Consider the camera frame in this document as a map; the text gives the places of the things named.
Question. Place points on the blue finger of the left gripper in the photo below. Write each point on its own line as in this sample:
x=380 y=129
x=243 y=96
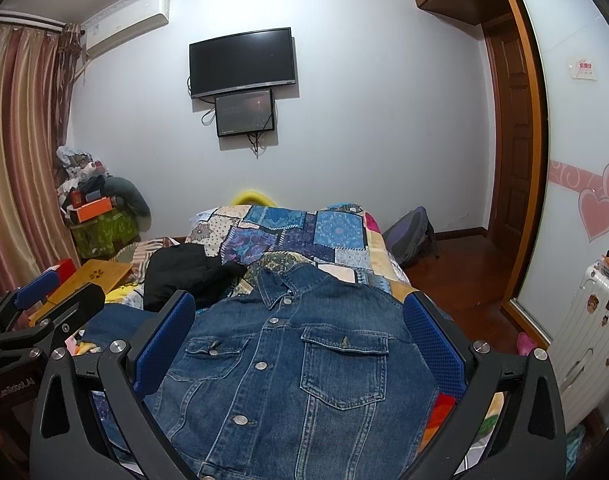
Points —
x=34 y=283
x=52 y=330

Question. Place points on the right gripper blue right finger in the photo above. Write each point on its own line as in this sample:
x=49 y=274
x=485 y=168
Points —
x=528 y=440

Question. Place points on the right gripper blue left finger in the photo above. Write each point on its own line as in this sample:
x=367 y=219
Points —
x=68 y=440

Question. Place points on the blue denim jacket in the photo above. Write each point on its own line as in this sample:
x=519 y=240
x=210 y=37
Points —
x=305 y=377

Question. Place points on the red box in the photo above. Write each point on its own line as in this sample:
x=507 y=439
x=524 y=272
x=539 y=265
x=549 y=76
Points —
x=64 y=268

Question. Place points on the wooden folding lap table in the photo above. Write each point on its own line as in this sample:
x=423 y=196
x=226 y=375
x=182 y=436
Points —
x=106 y=274

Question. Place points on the pink croc slipper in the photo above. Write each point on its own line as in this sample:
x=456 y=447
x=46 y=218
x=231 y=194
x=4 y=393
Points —
x=524 y=344

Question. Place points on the green patterned covered stand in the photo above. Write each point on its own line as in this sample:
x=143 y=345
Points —
x=104 y=235

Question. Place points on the orange box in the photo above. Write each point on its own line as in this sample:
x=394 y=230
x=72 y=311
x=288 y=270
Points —
x=91 y=210

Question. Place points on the black folded garment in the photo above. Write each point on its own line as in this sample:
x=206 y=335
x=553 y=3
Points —
x=187 y=267

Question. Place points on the dark green cushion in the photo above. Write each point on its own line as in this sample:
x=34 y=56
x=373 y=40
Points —
x=124 y=193

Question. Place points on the grey purple backpack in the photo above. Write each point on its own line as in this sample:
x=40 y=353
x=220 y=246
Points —
x=411 y=238

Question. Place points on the striped pink curtain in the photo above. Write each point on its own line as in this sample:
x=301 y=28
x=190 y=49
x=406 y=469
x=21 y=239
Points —
x=36 y=79

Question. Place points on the blue patchwork quilt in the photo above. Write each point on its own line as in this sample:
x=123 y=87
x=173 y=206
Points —
x=342 y=240

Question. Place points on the white air conditioner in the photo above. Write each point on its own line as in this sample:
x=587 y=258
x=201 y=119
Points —
x=125 y=24

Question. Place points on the wooden door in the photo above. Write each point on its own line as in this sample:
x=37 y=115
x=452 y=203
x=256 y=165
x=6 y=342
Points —
x=514 y=127

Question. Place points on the yellow bed frame edge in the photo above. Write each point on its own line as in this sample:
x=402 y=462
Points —
x=252 y=198

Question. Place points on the small wall monitor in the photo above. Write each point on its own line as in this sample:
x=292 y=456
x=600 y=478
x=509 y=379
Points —
x=247 y=112

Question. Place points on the large wall television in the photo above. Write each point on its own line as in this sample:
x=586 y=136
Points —
x=247 y=60

